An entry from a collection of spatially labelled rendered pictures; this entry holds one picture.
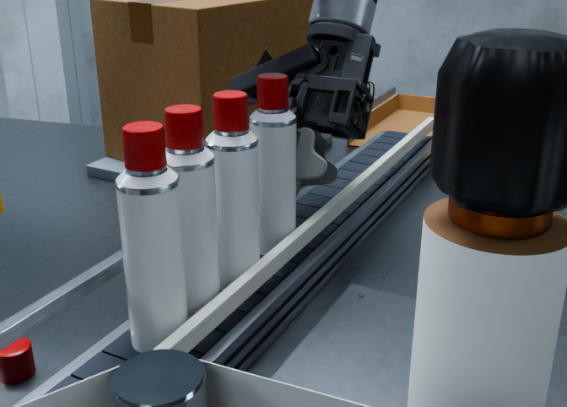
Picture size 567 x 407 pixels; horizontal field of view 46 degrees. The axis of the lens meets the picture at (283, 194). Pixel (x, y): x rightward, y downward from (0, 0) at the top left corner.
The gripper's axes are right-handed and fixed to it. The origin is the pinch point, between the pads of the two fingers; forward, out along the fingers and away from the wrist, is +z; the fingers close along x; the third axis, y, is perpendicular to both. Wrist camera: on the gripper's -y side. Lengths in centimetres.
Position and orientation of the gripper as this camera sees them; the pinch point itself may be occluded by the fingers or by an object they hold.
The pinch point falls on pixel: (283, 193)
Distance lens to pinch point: 79.5
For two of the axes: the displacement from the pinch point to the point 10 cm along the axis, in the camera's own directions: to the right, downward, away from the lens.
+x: 4.0, 1.7, 9.0
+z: -2.3, 9.7, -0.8
